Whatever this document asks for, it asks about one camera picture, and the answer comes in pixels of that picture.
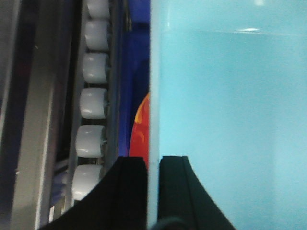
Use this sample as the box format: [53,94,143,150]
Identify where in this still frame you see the light blue plastic bin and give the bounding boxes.
[147,0,307,230]

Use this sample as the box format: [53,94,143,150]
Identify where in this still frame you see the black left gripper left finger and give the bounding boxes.
[43,157,147,230]

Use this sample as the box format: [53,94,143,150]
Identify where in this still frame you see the red snack package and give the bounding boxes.
[130,94,150,161]

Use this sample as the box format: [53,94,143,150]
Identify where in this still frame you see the white roller track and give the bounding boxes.
[65,0,122,208]

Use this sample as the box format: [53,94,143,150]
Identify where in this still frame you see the dark blue bin lower centre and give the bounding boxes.
[118,0,150,157]

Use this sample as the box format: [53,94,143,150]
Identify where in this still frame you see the stainless steel shelf rail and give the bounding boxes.
[0,0,82,230]

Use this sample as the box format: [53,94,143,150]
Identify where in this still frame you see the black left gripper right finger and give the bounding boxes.
[153,156,234,230]

